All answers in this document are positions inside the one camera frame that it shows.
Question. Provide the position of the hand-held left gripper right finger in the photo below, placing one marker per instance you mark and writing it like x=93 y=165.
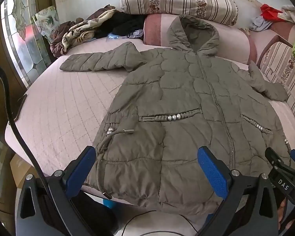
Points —
x=211 y=170

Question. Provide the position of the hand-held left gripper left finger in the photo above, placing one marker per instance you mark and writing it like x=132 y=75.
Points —
x=80 y=168

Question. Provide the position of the olive green puffer jacket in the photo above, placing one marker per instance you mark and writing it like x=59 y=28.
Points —
x=177 y=98

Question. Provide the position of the black clothes pile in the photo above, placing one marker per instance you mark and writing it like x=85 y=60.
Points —
x=123 y=23

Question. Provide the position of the person's right hand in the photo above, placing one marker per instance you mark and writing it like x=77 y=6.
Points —
x=283 y=211

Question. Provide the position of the small blue object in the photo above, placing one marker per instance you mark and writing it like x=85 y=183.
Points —
x=109 y=203

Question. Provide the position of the cardboard box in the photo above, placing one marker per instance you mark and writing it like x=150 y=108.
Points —
x=21 y=168

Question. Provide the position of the striped floral cushion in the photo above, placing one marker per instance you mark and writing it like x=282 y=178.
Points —
x=285 y=68

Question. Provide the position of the grey cloth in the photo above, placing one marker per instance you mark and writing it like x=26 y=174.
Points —
x=260 y=24

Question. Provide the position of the blue plastic bag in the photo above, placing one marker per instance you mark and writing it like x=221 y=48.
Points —
x=118 y=36

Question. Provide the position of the brown floral blanket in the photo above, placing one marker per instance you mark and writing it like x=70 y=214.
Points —
x=78 y=30

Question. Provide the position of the white patterned cloth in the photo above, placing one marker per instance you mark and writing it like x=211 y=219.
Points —
x=293 y=14

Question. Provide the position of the red cloth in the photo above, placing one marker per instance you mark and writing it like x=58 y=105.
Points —
x=269 y=12

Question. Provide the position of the stained glass window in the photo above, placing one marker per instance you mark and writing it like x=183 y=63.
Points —
x=19 y=34

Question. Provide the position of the plastic wrapped floral picture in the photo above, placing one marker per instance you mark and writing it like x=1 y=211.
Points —
x=46 y=21

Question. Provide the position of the pink rolled blanket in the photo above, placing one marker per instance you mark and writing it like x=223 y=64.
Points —
x=157 y=28

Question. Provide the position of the wooden frame rail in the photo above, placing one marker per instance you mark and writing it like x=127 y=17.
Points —
x=277 y=37

